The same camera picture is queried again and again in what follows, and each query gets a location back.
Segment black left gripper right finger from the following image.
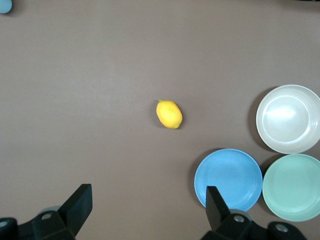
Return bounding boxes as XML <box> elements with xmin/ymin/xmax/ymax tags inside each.
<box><xmin>201</xmin><ymin>186</ymin><xmax>306</xmax><ymax>240</ymax></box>

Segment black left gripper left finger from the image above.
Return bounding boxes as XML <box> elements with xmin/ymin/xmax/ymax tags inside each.
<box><xmin>0</xmin><ymin>184</ymin><xmax>93</xmax><ymax>240</ymax></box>

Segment yellow lemon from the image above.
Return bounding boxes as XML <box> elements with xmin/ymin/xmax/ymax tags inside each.
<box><xmin>156</xmin><ymin>99</ymin><xmax>184</xmax><ymax>130</ymax></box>

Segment blue round plate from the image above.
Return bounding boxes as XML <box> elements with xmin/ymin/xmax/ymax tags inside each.
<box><xmin>194</xmin><ymin>148</ymin><xmax>263</xmax><ymax>211</ymax></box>

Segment mint green round plate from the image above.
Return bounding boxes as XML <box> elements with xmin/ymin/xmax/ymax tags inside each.
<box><xmin>262</xmin><ymin>153</ymin><xmax>320</xmax><ymax>223</ymax></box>

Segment beige round plate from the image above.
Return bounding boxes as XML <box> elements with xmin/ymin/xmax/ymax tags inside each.
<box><xmin>255</xmin><ymin>84</ymin><xmax>320</xmax><ymax>154</ymax></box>

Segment pale blue round object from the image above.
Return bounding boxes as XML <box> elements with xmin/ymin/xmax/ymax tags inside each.
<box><xmin>0</xmin><ymin>0</ymin><xmax>13</xmax><ymax>15</ymax></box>

